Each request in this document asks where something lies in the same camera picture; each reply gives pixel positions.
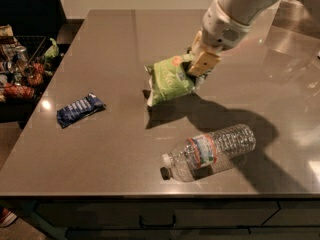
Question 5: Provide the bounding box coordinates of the green jalapeno chip bag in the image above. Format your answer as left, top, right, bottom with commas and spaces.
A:
145, 54, 195, 107

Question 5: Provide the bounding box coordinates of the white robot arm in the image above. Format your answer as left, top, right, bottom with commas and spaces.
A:
187, 0, 320, 77

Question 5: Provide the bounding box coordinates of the blue snack packet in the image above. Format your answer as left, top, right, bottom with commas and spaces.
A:
57, 93, 106, 129

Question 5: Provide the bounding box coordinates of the dark drawer with handle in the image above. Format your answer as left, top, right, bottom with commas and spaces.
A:
37, 201, 278, 229

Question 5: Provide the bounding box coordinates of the black wire snack basket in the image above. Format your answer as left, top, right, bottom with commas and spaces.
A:
0, 25, 62, 103

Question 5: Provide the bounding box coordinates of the red and white shoe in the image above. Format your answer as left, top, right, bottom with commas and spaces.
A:
0, 208, 17, 228

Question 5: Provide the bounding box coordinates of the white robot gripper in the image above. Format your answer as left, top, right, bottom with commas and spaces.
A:
187, 0, 251, 77

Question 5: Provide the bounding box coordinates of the green bag in basket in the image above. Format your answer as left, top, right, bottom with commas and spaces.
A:
44, 38, 59, 61

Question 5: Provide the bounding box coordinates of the clear plastic water bottle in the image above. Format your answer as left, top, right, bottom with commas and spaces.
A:
160, 124, 256, 182

